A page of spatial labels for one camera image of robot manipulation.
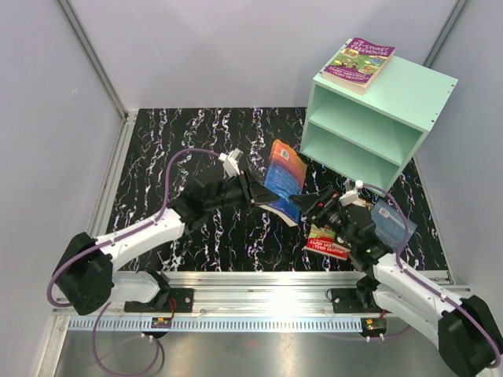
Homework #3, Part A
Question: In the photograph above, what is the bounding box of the blue orange sunset book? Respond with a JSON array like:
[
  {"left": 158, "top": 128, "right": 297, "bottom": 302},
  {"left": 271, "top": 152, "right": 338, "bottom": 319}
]
[{"left": 261, "top": 139, "right": 307, "bottom": 227}]

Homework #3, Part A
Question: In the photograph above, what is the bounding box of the black marbled table mat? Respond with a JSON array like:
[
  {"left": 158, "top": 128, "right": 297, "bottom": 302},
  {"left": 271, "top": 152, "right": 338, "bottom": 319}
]
[{"left": 101, "top": 108, "right": 449, "bottom": 273}]

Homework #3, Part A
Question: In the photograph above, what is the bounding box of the aluminium mounting rail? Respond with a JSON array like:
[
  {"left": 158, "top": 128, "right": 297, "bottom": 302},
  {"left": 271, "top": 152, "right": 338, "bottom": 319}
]
[{"left": 54, "top": 270, "right": 479, "bottom": 318}]

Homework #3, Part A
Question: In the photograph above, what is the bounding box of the right aluminium frame post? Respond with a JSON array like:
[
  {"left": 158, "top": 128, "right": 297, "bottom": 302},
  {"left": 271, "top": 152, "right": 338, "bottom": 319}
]
[{"left": 422, "top": 0, "right": 471, "bottom": 68}]

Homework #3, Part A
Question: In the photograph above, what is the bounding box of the purple treehouse book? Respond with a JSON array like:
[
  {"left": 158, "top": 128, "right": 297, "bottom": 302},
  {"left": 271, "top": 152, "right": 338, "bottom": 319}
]
[{"left": 321, "top": 38, "right": 395, "bottom": 95}]

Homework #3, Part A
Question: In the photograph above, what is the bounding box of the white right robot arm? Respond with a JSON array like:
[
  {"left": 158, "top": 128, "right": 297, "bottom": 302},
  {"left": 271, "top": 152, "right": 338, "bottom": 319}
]
[{"left": 290, "top": 182, "right": 502, "bottom": 376}]

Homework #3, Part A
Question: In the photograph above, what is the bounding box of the white slotted cable duct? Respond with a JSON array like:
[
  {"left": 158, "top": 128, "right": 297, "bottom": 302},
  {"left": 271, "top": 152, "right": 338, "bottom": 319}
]
[{"left": 69, "top": 316, "right": 362, "bottom": 333}]

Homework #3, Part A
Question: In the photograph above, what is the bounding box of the black paperback book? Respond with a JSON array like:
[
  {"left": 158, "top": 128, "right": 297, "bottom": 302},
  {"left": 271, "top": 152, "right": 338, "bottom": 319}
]
[{"left": 347, "top": 199, "right": 376, "bottom": 272}]

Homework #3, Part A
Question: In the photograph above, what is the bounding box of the left aluminium frame post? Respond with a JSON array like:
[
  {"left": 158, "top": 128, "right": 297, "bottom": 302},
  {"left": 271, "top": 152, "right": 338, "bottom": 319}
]
[{"left": 56, "top": 0, "right": 128, "bottom": 122}]

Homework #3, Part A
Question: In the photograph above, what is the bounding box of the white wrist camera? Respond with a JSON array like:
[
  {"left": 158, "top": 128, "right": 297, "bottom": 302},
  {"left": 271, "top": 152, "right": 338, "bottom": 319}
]
[
  {"left": 218, "top": 148, "right": 243, "bottom": 178},
  {"left": 339, "top": 179, "right": 365, "bottom": 207}
]

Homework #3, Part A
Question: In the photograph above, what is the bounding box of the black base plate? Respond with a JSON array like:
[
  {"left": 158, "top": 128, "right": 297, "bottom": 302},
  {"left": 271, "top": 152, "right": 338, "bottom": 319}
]
[
  {"left": 124, "top": 287, "right": 195, "bottom": 313},
  {"left": 325, "top": 287, "right": 395, "bottom": 315}
]

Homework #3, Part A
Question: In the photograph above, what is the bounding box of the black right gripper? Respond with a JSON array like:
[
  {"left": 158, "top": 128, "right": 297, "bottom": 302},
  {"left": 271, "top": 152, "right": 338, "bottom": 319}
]
[{"left": 288, "top": 185, "right": 356, "bottom": 249}]

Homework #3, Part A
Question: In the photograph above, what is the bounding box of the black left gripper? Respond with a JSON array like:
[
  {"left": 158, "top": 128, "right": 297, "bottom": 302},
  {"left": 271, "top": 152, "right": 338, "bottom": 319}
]
[{"left": 206, "top": 168, "right": 281, "bottom": 211}]

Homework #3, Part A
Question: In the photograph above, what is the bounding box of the mint green wooden shelf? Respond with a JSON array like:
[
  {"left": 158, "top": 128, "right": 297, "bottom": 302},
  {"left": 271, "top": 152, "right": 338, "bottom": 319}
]
[{"left": 300, "top": 39, "right": 457, "bottom": 189}]

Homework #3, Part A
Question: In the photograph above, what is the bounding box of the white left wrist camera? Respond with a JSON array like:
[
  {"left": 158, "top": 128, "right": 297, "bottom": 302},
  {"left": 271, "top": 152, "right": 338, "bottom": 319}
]
[{"left": 218, "top": 148, "right": 243, "bottom": 178}]

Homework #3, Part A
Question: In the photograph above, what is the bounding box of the right control board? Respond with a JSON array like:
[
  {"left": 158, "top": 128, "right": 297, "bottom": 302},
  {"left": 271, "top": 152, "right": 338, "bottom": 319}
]
[{"left": 361, "top": 317, "right": 387, "bottom": 337}]

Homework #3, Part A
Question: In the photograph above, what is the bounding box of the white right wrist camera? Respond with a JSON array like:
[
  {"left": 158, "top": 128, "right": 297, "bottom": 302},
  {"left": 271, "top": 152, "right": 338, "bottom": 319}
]
[{"left": 339, "top": 179, "right": 365, "bottom": 207}]

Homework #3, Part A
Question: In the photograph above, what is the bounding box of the aluminium frame post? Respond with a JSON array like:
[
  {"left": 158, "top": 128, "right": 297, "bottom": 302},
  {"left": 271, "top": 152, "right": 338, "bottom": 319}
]
[
  {"left": 56, "top": 0, "right": 128, "bottom": 122},
  {"left": 422, "top": 0, "right": 471, "bottom": 68}
]

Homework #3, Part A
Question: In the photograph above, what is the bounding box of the left control board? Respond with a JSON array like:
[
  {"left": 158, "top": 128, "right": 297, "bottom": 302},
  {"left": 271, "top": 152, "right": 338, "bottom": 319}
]
[{"left": 151, "top": 317, "right": 172, "bottom": 329}]

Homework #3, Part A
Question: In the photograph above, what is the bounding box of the red treehouse book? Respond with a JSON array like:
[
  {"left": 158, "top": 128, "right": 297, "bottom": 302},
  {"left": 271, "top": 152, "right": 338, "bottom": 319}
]
[{"left": 305, "top": 225, "right": 351, "bottom": 261}]

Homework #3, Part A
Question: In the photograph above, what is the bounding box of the control board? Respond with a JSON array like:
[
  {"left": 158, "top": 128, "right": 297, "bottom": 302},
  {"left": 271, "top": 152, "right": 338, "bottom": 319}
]
[
  {"left": 361, "top": 317, "right": 387, "bottom": 337},
  {"left": 151, "top": 317, "right": 172, "bottom": 329}
]

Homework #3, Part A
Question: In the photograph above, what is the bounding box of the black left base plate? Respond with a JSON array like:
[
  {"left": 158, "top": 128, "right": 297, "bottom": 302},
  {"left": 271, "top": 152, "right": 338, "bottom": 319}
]
[{"left": 124, "top": 287, "right": 195, "bottom": 313}]

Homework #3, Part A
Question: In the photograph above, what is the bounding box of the dark blue paperback book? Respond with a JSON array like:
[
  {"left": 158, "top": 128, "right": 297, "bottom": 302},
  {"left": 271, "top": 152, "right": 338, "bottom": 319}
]
[{"left": 371, "top": 199, "right": 405, "bottom": 253}]

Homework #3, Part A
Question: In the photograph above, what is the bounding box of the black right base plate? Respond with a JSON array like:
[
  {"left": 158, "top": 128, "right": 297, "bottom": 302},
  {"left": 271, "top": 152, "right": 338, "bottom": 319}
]
[{"left": 325, "top": 287, "right": 395, "bottom": 315}]

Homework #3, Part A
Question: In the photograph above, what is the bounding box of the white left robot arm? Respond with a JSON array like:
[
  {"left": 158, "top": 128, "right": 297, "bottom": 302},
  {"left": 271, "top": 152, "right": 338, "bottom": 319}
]
[{"left": 49, "top": 170, "right": 279, "bottom": 316}]

